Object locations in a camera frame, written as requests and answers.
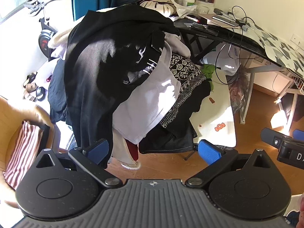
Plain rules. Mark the white waffle garment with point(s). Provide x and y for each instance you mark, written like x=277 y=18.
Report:
x=151 y=101

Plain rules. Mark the geometric pattern tablecloth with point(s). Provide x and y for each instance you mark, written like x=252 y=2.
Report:
x=278 y=51

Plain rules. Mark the black hooded sweatshirt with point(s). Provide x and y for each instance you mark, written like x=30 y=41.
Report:
x=109 y=54

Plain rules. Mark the red white striped cushion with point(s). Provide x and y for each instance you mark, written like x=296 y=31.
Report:
x=25 y=151

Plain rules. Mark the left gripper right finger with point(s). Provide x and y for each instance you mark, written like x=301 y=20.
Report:
x=219 y=160

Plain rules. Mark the wooden chair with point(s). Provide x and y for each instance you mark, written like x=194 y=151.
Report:
x=12 y=115

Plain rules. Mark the exercise bike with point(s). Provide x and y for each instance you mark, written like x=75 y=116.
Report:
x=47 y=32

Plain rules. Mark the green cloth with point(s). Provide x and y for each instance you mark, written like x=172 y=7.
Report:
x=208 y=71

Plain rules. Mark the pink notebook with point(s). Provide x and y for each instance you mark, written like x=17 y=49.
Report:
x=220 y=21

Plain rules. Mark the white striped bag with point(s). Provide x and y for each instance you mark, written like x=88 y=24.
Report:
x=164 y=7

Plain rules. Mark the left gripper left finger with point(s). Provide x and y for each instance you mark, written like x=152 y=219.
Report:
x=88 y=160

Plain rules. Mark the black white patterned cloth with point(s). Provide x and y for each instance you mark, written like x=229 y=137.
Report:
x=189 y=76

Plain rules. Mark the dark navy garment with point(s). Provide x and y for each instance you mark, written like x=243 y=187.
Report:
x=56 y=95

